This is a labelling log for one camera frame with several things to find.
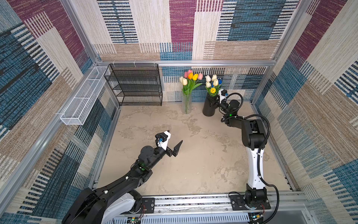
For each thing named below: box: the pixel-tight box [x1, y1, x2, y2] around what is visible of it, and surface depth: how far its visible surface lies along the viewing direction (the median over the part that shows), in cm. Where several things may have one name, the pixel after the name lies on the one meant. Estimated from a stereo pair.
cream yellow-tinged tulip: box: [213, 79, 219, 87], surface depth 89 cm
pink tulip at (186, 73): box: [184, 69, 193, 78], surface depth 96 cm
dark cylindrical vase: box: [202, 92, 217, 117], surface depth 99 cm
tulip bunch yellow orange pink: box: [179, 69, 204, 96], surface depth 96 cm
